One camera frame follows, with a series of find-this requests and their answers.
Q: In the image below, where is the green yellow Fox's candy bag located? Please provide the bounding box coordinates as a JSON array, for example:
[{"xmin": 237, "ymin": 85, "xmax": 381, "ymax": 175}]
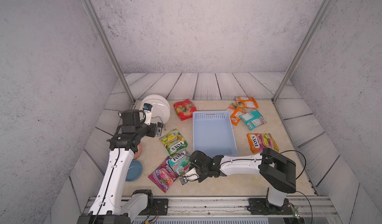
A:
[{"xmin": 159, "ymin": 129, "xmax": 188, "ymax": 155}]

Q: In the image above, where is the teal red Fox's candy bag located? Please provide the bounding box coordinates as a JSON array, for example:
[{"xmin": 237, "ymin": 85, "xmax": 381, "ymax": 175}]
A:
[{"xmin": 168, "ymin": 150, "xmax": 190, "ymax": 176}]

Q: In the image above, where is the light blue plastic basket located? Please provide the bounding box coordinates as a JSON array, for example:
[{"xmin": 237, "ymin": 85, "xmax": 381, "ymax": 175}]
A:
[{"xmin": 193, "ymin": 111, "xmax": 238, "ymax": 157}]

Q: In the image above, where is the orange multicolour Fox's candy bag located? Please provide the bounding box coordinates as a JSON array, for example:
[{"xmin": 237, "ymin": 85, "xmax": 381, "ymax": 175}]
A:
[{"xmin": 247, "ymin": 133, "xmax": 279, "ymax": 153}]

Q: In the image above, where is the teal white candy bag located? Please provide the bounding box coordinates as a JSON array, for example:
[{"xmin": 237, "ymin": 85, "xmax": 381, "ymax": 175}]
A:
[{"xmin": 239, "ymin": 109, "xmax": 267, "ymax": 130}]

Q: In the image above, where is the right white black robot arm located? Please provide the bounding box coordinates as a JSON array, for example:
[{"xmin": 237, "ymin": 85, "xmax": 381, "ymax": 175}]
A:
[{"xmin": 180, "ymin": 148, "xmax": 297, "ymax": 207}]

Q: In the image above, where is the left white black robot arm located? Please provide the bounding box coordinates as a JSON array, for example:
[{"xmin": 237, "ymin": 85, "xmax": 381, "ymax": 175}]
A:
[{"xmin": 77, "ymin": 103, "xmax": 163, "ymax": 224}]

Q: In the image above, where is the white plate stack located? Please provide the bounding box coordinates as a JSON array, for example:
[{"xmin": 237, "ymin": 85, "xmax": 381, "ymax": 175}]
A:
[{"xmin": 139, "ymin": 95, "xmax": 170, "ymax": 124}]

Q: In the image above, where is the blue small plate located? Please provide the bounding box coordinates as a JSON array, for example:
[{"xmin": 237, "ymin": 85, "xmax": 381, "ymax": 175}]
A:
[{"xmin": 125, "ymin": 160, "xmax": 143, "ymax": 182}]

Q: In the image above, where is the purple Fox's candy bag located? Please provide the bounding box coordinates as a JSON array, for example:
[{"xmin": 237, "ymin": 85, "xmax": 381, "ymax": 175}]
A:
[{"xmin": 148, "ymin": 157, "xmax": 179, "ymax": 193}]

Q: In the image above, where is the orange candy bag near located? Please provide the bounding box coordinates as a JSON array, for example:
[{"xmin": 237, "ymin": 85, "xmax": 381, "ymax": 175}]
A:
[{"xmin": 227, "ymin": 103, "xmax": 247, "ymax": 126}]

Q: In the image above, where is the orange candy bag far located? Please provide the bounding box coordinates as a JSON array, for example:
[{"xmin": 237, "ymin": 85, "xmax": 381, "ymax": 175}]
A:
[{"xmin": 235, "ymin": 97, "xmax": 259, "ymax": 109}]

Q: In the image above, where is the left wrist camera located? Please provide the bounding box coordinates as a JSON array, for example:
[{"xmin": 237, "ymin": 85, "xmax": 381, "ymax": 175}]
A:
[{"xmin": 142, "ymin": 103, "xmax": 153, "ymax": 126}]

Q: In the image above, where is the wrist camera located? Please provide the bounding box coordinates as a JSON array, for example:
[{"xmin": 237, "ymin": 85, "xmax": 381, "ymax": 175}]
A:
[
  {"xmin": 142, "ymin": 103, "xmax": 153, "ymax": 126},
  {"xmin": 180, "ymin": 168, "xmax": 199, "ymax": 185}
]

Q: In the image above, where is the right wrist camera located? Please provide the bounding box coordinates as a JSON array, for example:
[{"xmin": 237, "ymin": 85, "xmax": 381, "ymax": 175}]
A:
[{"xmin": 180, "ymin": 168, "xmax": 199, "ymax": 185}]

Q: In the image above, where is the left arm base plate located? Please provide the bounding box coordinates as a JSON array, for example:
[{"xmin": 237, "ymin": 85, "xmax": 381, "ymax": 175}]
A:
[{"xmin": 139, "ymin": 198, "xmax": 169, "ymax": 216}]

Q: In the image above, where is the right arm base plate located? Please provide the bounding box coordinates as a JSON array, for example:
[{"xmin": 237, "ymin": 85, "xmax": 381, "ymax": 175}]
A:
[{"xmin": 246, "ymin": 198, "xmax": 294, "ymax": 216}]

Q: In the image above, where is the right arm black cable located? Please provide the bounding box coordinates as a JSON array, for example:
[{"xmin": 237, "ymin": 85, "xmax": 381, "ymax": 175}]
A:
[{"xmin": 220, "ymin": 150, "xmax": 313, "ymax": 224}]

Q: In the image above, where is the aluminium front rail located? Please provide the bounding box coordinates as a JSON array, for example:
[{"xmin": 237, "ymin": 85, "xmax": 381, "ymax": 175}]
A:
[{"xmin": 132, "ymin": 195, "xmax": 343, "ymax": 224}]

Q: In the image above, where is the left aluminium frame post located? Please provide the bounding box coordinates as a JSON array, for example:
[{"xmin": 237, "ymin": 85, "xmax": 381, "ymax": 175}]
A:
[{"xmin": 81, "ymin": 0, "xmax": 135, "ymax": 104}]

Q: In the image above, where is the aluminium frame post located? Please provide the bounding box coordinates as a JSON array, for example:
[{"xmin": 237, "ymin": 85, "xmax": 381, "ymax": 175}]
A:
[
  {"xmin": 81, "ymin": 0, "xmax": 135, "ymax": 104},
  {"xmin": 272, "ymin": 0, "xmax": 333, "ymax": 104}
]

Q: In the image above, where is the right aluminium frame post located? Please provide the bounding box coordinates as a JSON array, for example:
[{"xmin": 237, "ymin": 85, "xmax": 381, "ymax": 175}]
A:
[{"xmin": 272, "ymin": 0, "xmax": 333, "ymax": 104}]

